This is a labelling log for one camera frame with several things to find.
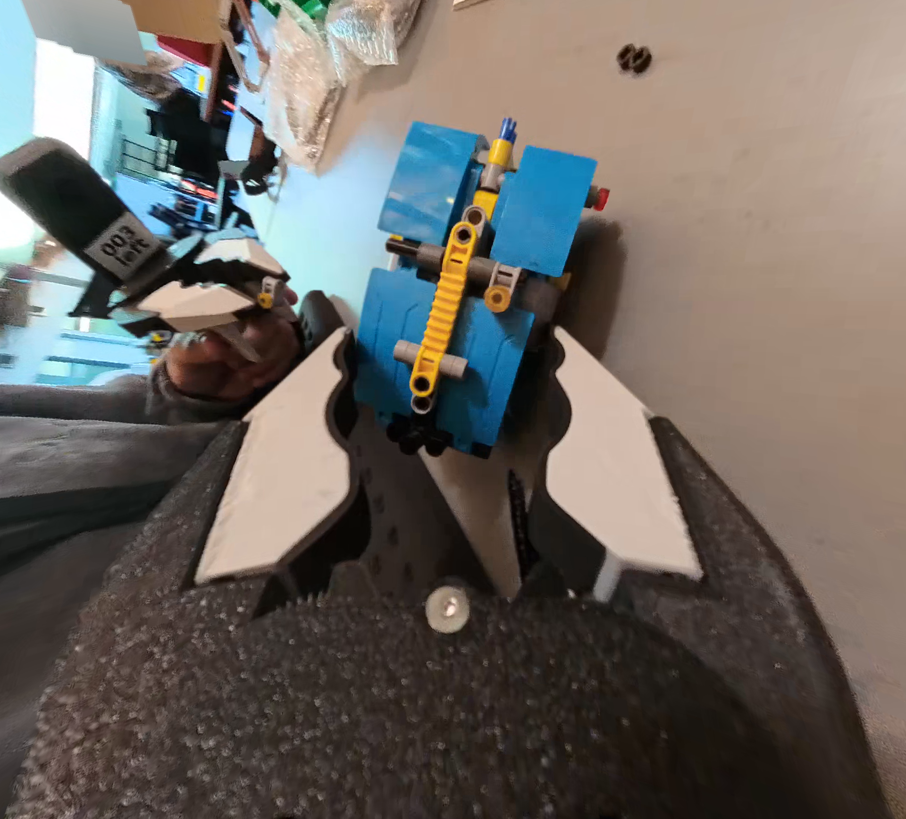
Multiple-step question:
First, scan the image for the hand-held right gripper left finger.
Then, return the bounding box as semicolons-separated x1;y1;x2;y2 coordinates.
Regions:
193;327;372;586

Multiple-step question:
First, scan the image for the grey desk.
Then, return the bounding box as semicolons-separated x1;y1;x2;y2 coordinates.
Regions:
269;0;906;819

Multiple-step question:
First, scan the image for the blue brick toy car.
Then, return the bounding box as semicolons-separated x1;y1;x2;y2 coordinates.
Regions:
352;117;614;460

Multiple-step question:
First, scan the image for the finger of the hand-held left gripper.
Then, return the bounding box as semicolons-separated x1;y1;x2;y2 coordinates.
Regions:
134;283;267;336
187;240;293;293

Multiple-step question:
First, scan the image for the person's left hand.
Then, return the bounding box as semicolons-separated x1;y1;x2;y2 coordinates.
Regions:
164;287;307;402

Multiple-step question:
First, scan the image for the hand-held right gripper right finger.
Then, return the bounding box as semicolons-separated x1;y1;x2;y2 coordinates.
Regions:
544;325;706;604

